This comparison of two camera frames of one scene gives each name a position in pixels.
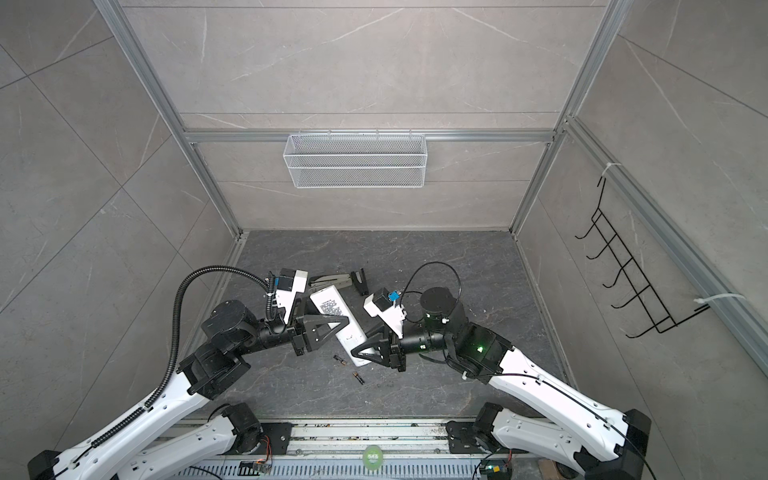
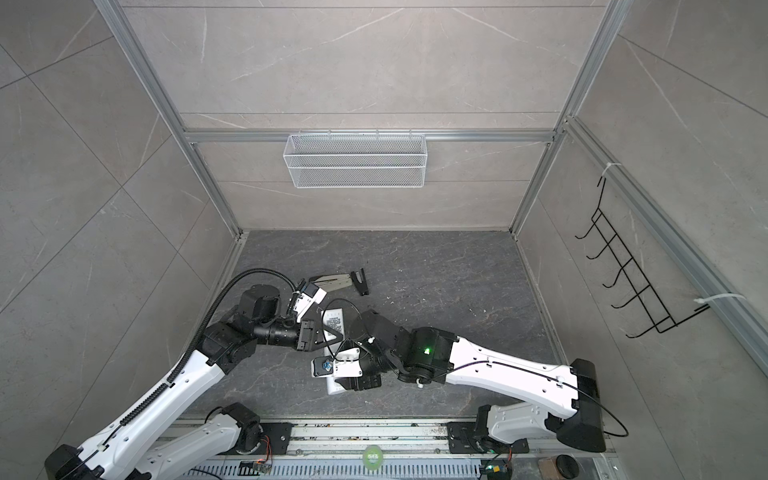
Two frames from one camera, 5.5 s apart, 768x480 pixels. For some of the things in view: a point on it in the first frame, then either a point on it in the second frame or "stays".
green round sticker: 372,457 stays
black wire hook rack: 628,265 stays
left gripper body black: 295,340 stays
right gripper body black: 397,355 -> 371,371
